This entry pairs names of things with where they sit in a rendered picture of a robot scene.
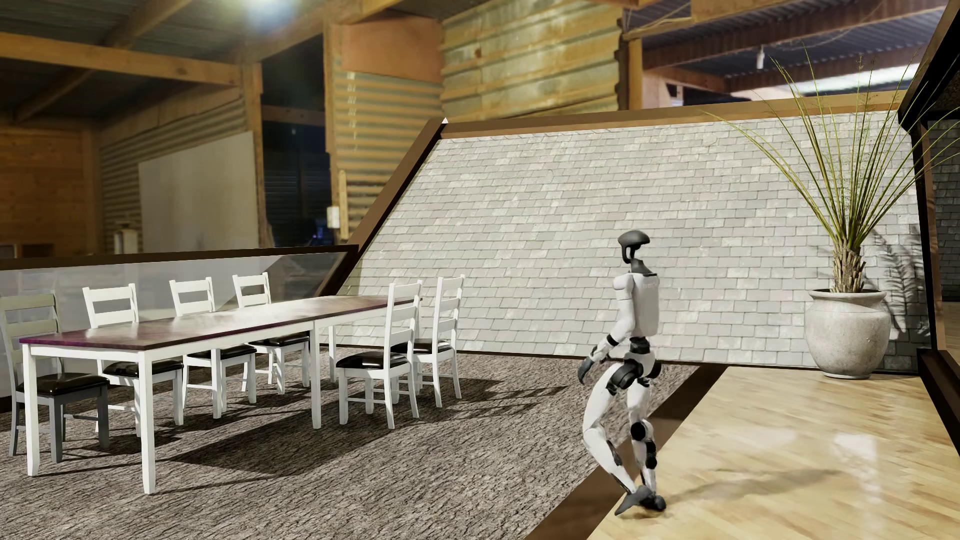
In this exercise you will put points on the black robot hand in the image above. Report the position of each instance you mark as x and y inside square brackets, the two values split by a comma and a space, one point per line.
[586, 368]

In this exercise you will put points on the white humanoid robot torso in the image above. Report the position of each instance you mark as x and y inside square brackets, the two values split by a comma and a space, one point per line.
[643, 304]

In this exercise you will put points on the white right robot leg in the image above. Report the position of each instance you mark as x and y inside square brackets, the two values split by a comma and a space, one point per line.
[646, 442]

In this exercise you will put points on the white chair black seat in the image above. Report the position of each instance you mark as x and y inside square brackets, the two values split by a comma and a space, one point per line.
[225, 352]
[142, 367]
[56, 384]
[439, 345]
[281, 341]
[375, 360]

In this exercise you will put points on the grey stone plant pot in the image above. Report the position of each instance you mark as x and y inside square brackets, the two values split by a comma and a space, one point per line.
[847, 334]

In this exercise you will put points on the grey textured carpet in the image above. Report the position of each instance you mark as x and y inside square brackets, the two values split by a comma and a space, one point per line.
[337, 472]

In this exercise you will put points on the tall green grass plant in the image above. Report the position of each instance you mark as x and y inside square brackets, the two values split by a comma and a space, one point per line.
[850, 225]

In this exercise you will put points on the long white dining table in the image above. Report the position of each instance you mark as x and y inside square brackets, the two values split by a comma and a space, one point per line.
[202, 328]

